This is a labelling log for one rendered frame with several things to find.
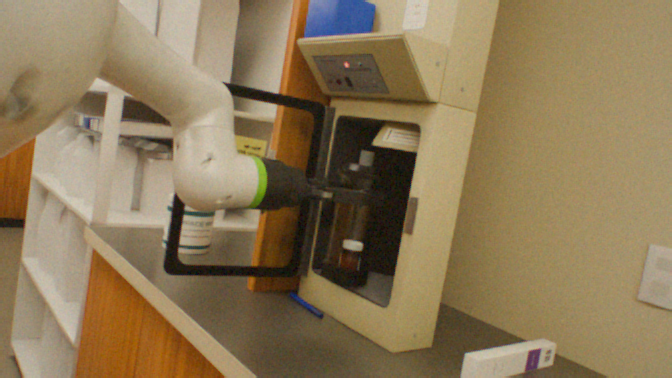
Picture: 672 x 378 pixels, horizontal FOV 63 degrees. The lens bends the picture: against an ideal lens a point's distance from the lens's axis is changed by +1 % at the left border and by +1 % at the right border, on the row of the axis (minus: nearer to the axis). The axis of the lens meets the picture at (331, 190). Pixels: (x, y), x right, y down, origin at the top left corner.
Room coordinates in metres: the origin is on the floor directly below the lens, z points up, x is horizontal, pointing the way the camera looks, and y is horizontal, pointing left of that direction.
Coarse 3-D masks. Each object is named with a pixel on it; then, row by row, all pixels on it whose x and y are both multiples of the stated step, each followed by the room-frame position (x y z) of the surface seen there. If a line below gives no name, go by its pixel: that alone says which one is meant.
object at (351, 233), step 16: (352, 176) 1.07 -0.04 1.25; (384, 176) 1.08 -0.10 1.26; (336, 208) 1.10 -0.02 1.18; (352, 208) 1.07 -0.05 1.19; (368, 208) 1.08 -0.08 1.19; (336, 224) 1.09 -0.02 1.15; (352, 224) 1.07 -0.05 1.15; (368, 224) 1.08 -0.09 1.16; (336, 240) 1.08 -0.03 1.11; (352, 240) 1.07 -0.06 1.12; (368, 240) 1.09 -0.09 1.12; (336, 256) 1.08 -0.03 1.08; (352, 256) 1.07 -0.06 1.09; (368, 256) 1.10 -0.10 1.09
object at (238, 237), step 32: (256, 128) 1.14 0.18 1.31; (288, 128) 1.17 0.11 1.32; (288, 160) 1.18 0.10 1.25; (192, 224) 1.08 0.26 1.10; (224, 224) 1.12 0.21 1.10; (256, 224) 1.15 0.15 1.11; (288, 224) 1.19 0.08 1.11; (192, 256) 1.09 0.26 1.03; (224, 256) 1.12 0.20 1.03; (256, 256) 1.16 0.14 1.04; (288, 256) 1.20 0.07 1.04
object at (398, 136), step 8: (384, 128) 1.13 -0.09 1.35; (392, 128) 1.11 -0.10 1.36; (400, 128) 1.10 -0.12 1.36; (408, 128) 1.09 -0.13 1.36; (416, 128) 1.09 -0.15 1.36; (376, 136) 1.15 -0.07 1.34; (384, 136) 1.11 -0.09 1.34; (392, 136) 1.10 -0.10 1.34; (400, 136) 1.09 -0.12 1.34; (408, 136) 1.08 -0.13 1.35; (416, 136) 1.08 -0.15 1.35; (376, 144) 1.12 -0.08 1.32; (384, 144) 1.10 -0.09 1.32; (392, 144) 1.09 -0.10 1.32; (400, 144) 1.08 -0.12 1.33; (408, 144) 1.08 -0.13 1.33; (416, 144) 1.08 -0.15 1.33; (416, 152) 1.07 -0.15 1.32
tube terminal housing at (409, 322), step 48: (384, 0) 1.14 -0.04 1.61; (432, 0) 1.04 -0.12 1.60; (480, 0) 1.02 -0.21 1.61; (480, 48) 1.04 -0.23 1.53; (432, 144) 0.99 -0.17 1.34; (432, 192) 1.00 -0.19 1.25; (432, 240) 1.02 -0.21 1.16; (336, 288) 1.13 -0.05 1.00; (432, 288) 1.04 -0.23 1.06; (384, 336) 1.01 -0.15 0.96; (432, 336) 1.05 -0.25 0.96
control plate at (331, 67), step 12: (324, 60) 1.13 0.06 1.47; (336, 60) 1.10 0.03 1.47; (348, 60) 1.07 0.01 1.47; (360, 60) 1.04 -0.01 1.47; (372, 60) 1.01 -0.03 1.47; (324, 72) 1.16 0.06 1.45; (336, 72) 1.12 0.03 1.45; (348, 72) 1.09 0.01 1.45; (360, 72) 1.06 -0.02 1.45; (372, 72) 1.04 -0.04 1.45; (336, 84) 1.15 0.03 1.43; (360, 84) 1.09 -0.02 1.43; (372, 84) 1.06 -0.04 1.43; (384, 84) 1.03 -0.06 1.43
